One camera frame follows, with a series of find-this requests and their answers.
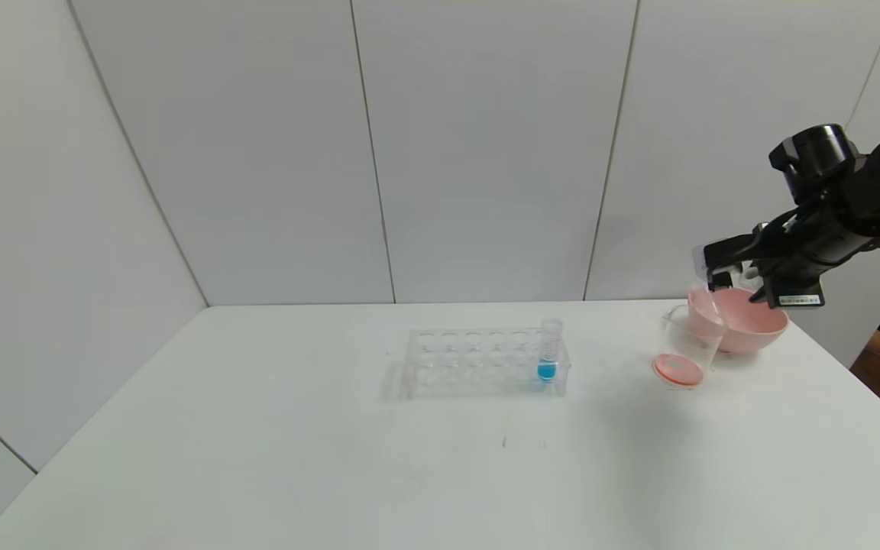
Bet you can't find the clear plastic test tube rack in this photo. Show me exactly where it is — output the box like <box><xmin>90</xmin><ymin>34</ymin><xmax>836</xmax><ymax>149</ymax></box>
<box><xmin>397</xmin><ymin>326</ymin><xmax>572</xmax><ymax>400</ymax></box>

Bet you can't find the pink bowl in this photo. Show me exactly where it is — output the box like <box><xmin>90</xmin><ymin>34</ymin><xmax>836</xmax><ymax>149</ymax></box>
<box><xmin>687</xmin><ymin>284</ymin><xmax>791</xmax><ymax>357</ymax></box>

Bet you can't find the clear glass beaker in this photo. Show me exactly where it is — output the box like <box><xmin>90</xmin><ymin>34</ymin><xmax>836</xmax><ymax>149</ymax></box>
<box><xmin>652</xmin><ymin>303</ymin><xmax>728</xmax><ymax>390</ymax></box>

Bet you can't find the test tube with blue pigment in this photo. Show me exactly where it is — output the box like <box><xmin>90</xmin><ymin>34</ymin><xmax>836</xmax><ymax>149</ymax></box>
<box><xmin>538</xmin><ymin>318</ymin><xmax>565</xmax><ymax>383</ymax></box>

